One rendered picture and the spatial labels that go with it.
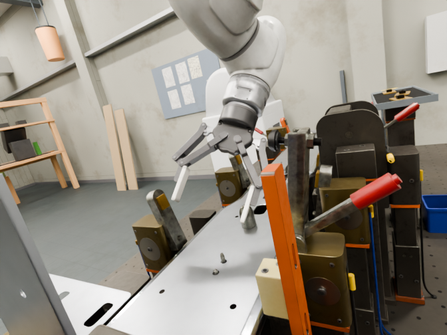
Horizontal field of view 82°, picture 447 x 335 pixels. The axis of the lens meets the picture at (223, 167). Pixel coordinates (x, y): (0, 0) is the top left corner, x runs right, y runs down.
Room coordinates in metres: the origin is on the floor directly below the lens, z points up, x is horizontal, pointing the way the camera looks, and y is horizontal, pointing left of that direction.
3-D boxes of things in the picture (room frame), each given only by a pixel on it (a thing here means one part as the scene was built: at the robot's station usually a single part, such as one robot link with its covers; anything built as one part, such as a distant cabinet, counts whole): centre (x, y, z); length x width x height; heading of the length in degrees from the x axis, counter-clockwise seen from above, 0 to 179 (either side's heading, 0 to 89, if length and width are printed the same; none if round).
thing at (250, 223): (0.51, -0.03, 1.02); 0.03 x 0.03 x 0.07
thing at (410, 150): (0.53, -0.40, 0.89); 0.09 x 0.08 x 0.38; 60
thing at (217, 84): (3.23, -0.40, 0.80); 0.81 x 0.70 x 1.60; 56
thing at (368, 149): (0.51, -0.27, 0.91); 0.07 x 0.05 x 0.42; 60
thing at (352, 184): (0.45, -0.23, 0.88); 0.11 x 0.07 x 0.37; 60
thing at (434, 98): (0.84, -0.60, 1.16); 0.37 x 0.14 x 0.02; 150
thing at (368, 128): (0.62, -0.32, 0.95); 0.18 x 0.13 x 0.49; 150
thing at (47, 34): (5.77, 2.78, 3.06); 0.38 x 0.37 x 0.59; 54
